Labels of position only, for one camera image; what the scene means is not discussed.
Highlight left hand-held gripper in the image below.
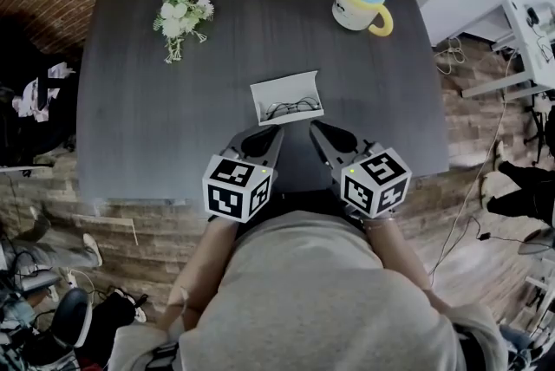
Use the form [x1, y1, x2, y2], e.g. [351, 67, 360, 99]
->
[201, 125, 286, 225]

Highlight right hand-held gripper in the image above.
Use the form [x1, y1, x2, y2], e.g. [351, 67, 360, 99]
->
[309, 120, 414, 220]

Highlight white glasses case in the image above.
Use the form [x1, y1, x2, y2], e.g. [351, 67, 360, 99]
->
[249, 69, 325, 127]

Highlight person's left forearm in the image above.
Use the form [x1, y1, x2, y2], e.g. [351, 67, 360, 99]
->
[158, 215, 238, 331]

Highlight person's right forearm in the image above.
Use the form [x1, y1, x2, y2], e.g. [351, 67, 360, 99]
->
[362, 216, 454, 318]

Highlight black eyeglasses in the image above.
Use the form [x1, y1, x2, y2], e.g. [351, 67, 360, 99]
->
[264, 96, 323, 119]

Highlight person's black trousers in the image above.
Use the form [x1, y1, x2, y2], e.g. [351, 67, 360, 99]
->
[259, 186, 365, 240]

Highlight dark grey table white legs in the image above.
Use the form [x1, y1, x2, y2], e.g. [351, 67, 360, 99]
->
[75, 0, 451, 205]

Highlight white flower bouquet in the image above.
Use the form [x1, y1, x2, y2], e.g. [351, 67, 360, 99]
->
[152, 0, 216, 65]

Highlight person's grey shirt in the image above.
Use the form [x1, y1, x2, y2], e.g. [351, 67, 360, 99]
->
[110, 211, 508, 371]

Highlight black swivel chair base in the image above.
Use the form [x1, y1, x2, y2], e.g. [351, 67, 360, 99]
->
[522, 100, 552, 165]

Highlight pink patterned cloth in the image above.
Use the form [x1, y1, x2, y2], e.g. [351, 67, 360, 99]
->
[11, 61, 75, 122]

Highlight white side desk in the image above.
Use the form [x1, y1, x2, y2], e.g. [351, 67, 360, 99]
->
[0, 164, 56, 175]

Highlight black office chair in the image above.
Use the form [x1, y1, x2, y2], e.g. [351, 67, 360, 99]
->
[0, 17, 83, 166]

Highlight cream mug yellow handle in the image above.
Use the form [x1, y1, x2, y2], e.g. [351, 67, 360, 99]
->
[331, 0, 398, 37]

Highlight white coiled cable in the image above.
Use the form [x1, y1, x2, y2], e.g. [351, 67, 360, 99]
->
[434, 36, 465, 78]

